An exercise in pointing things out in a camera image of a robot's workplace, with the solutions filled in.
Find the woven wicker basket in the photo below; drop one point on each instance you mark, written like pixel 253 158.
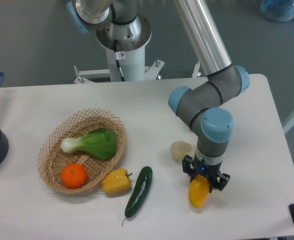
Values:
pixel 52 159

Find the orange fruit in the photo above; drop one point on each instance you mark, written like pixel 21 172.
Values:
pixel 74 176

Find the dark green cucumber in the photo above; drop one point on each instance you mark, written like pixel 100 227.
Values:
pixel 140 192

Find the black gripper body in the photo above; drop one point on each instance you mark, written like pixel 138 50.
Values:
pixel 209 171

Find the yellow bell pepper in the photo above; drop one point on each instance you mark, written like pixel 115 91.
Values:
pixel 116 181

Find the green bok choy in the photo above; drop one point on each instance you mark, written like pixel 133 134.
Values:
pixel 100 143

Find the beige round bun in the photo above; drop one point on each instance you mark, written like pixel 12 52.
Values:
pixel 180 149

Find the yellow mango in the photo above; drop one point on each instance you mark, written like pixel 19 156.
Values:
pixel 198 191

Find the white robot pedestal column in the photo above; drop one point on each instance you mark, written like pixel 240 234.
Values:
pixel 125 48

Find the blue plastic bag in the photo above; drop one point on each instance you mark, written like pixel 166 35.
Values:
pixel 277 11

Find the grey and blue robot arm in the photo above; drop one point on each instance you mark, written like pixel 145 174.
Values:
pixel 199 108

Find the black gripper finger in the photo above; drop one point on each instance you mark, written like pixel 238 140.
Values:
pixel 218 182
pixel 188 167

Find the white metal base frame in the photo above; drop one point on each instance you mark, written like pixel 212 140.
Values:
pixel 152 72

